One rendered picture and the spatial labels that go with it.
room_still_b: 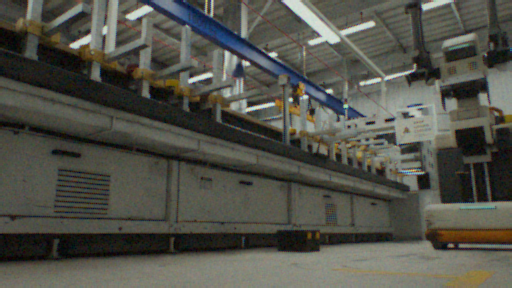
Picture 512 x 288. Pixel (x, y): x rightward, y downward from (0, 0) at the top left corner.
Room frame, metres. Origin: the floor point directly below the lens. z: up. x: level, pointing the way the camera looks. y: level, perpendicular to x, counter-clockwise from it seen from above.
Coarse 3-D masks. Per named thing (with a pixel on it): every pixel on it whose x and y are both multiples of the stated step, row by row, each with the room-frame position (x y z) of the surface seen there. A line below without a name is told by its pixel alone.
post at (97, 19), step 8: (96, 0) 1.47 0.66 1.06; (104, 0) 1.49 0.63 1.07; (96, 8) 1.47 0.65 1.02; (104, 8) 1.49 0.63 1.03; (96, 16) 1.47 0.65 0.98; (104, 16) 1.49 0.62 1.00; (96, 24) 1.47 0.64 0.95; (96, 32) 1.47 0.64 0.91; (96, 40) 1.47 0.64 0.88; (96, 48) 1.47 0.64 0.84; (88, 64) 1.48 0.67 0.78; (96, 64) 1.48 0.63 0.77; (88, 72) 1.48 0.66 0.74; (96, 72) 1.48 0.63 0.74
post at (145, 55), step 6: (144, 18) 1.68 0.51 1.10; (150, 18) 1.68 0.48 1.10; (144, 24) 1.68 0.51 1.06; (150, 24) 1.68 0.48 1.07; (144, 30) 1.67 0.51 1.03; (150, 30) 1.69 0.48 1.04; (144, 36) 1.67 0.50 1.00; (150, 36) 1.69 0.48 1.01; (150, 48) 1.69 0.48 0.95; (144, 54) 1.67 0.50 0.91; (150, 54) 1.69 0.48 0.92; (144, 60) 1.67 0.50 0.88; (150, 60) 1.69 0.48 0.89; (144, 66) 1.67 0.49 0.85; (138, 84) 1.68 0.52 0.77; (144, 84) 1.67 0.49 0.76; (138, 90) 1.68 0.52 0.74; (144, 90) 1.67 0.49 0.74
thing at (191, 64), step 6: (192, 60) 1.54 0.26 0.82; (174, 66) 1.61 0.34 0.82; (180, 66) 1.58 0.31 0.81; (186, 66) 1.56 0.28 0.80; (192, 66) 1.55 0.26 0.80; (156, 72) 1.68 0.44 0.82; (162, 72) 1.65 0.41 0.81; (168, 72) 1.63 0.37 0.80; (174, 72) 1.62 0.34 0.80; (180, 72) 1.62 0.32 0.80; (156, 78) 1.69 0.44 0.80; (162, 78) 1.68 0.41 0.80; (132, 84) 1.78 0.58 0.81
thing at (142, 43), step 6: (132, 42) 1.38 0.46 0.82; (138, 42) 1.36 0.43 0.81; (144, 42) 1.34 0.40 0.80; (150, 42) 1.36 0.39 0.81; (120, 48) 1.43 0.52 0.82; (126, 48) 1.40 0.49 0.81; (132, 48) 1.38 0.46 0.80; (138, 48) 1.38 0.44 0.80; (144, 48) 1.38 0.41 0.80; (108, 54) 1.48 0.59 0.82; (114, 54) 1.45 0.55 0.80; (120, 54) 1.43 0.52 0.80; (126, 54) 1.43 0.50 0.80; (108, 60) 1.49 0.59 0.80; (114, 60) 1.49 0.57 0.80; (84, 66) 1.58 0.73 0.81; (84, 72) 1.59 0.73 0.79
